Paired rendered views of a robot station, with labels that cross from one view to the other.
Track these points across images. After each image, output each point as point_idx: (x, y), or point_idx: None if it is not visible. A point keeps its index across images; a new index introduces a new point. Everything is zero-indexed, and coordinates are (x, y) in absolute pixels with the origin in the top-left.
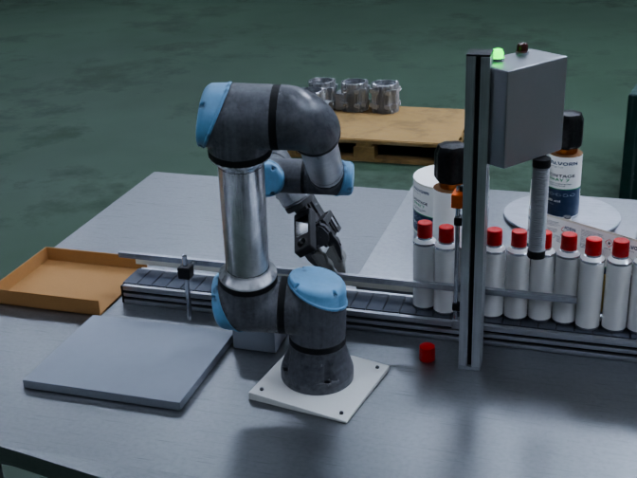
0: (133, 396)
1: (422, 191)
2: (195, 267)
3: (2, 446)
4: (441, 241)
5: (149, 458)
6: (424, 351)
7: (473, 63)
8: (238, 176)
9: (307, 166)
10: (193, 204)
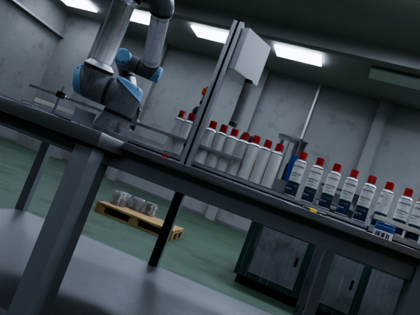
0: (8, 97)
1: None
2: (62, 110)
3: None
4: (188, 119)
5: None
6: (163, 155)
7: (235, 22)
8: (120, 3)
9: (147, 39)
10: None
